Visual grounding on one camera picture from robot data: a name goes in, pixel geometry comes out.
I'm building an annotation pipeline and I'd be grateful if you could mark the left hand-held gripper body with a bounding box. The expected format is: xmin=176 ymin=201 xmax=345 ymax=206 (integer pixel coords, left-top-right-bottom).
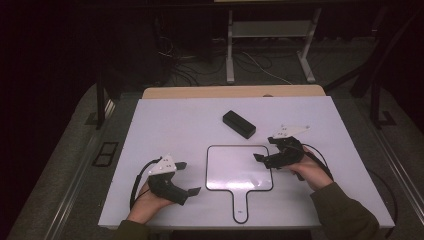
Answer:
xmin=147 ymin=153 xmax=190 ymax=207

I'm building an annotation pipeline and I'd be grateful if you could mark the white paddle whiteboard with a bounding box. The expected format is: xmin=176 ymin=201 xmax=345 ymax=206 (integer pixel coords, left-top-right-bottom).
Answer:
xmin=205 ymin=144 xmax=274 ymax=225

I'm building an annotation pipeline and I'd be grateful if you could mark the person's left hand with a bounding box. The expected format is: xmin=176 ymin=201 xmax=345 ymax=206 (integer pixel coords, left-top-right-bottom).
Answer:
xmin=126 ymin=181 xmax=175 ymax=225

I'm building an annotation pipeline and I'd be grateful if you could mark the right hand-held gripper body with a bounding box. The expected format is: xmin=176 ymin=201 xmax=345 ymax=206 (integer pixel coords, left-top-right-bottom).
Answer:
xmin=262 ymin=124 xmax=311 ymax=170

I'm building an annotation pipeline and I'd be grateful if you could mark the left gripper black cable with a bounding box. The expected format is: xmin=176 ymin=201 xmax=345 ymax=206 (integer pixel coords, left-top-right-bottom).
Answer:
xmin=129 ymin=157 xmax=163 ymax=212

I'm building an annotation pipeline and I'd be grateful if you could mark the white floor cable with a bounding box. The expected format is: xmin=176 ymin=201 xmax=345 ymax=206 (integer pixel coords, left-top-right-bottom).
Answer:
xmin=239 ymin=49 xmax=294 ymax=86

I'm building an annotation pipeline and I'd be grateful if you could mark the black floor frame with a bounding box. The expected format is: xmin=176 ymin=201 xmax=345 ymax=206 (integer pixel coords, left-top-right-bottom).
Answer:
xmin=91 ymin=141 xmax=120 ymax=168

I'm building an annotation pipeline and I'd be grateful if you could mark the bundle of floor cables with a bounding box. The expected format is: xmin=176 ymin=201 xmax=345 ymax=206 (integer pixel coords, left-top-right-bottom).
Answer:
xmin=154 ymin=16 xmax=232 ymax=88

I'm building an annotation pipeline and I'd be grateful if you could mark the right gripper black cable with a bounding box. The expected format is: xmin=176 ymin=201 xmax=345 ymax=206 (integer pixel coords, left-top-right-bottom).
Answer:
xmin=300 ymin=142 xmax=335 ymax=183

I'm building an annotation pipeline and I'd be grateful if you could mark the white metal stand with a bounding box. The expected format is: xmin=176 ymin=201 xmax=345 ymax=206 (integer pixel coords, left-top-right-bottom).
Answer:
xmin=225 ymin=7 xmax=323 ymax=85

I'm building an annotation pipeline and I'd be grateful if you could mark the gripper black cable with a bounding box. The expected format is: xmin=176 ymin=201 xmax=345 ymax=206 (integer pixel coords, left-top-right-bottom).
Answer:
xmin=129 ymin=157 xmax=163 ymax=212
xmin=300 ymin=142 xmax=335 ymax=183

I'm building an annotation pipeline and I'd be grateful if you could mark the person's right hand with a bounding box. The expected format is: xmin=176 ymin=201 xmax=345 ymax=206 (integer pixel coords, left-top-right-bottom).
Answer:
xmin=287 ymin=146 xmax=335 ymax=192

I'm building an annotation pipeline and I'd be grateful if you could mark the wooden table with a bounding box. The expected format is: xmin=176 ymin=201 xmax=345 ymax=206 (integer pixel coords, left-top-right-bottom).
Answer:
xmin=142 ymin=84 xmax=326 ymax=100

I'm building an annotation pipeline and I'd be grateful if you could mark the black metal stand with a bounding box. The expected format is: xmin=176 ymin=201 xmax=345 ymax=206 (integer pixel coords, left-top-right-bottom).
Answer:
xmin=369 ymin=6 xmax=398 ymax=130
xmin=95 ymin=64 xmax=116 ymax=131

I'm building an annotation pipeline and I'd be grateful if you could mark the white table cover board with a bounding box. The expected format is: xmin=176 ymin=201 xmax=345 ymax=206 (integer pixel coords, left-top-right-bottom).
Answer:
xmin=97 ymin=95 xmax=396 ymax=231

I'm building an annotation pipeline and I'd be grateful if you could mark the black whiteboard eraser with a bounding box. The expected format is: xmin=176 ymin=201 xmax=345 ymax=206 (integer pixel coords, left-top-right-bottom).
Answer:
xmin=222 ymin=110 xmax=257 ymax=140

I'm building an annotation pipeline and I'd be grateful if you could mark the thin black cable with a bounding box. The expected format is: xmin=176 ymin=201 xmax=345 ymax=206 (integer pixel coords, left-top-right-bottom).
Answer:
xmin=365 ymin=168 xmax=400 ymax=239

